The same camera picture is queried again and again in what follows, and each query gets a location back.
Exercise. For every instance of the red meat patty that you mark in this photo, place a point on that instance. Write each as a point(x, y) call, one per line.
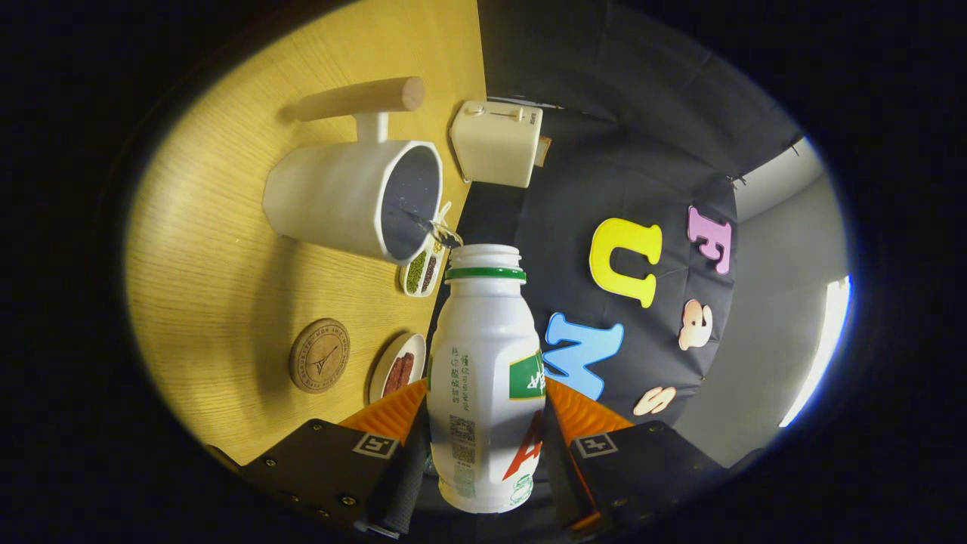
point(399, 374)

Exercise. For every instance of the round wooden coaster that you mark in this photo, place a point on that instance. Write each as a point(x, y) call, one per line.
point(319, 355)

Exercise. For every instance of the toast slice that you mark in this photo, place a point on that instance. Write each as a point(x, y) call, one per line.
point(542, 151)

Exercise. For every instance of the wooden table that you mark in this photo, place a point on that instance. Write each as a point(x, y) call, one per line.
point(211, 287)

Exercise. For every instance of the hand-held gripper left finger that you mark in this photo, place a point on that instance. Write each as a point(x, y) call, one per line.
point(412, 476)

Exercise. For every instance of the black backdrop cloth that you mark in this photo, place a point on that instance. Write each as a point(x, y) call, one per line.
point(604, 113)

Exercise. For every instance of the white round plate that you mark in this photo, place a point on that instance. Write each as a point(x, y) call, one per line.
point(384, 359)

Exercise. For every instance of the clear juice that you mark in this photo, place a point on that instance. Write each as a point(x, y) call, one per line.
point(442, 234)

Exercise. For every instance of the white divided dish with beans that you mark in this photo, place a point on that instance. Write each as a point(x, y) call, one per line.
point(417, 273)

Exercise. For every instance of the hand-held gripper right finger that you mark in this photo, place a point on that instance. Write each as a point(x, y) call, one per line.
point(557, 468)

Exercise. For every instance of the white juice bottle green label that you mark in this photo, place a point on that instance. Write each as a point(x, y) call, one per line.
point(483, 340)

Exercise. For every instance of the cream toaster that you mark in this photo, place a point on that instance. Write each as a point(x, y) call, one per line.
point(495, 147)

